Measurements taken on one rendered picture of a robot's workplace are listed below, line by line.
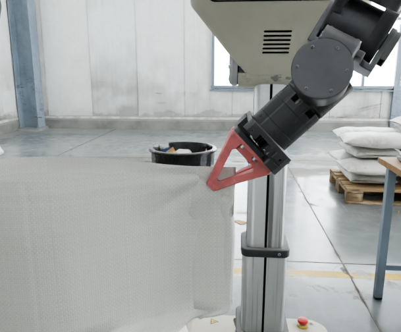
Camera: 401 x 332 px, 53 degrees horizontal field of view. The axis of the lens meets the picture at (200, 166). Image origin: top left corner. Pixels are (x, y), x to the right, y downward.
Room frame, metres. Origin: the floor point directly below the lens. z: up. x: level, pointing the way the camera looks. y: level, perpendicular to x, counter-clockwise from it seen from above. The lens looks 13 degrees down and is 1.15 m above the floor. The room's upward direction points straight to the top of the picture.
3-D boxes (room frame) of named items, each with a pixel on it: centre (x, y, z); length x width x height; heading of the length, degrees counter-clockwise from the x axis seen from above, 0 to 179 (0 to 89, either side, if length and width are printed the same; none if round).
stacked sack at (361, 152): (3.86, -1.64, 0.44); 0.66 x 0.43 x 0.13; 175
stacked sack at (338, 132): (4.03, -1.71, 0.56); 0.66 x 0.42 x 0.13; 80
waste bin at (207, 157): (2.79, 0.12, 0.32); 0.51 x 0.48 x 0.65; 175
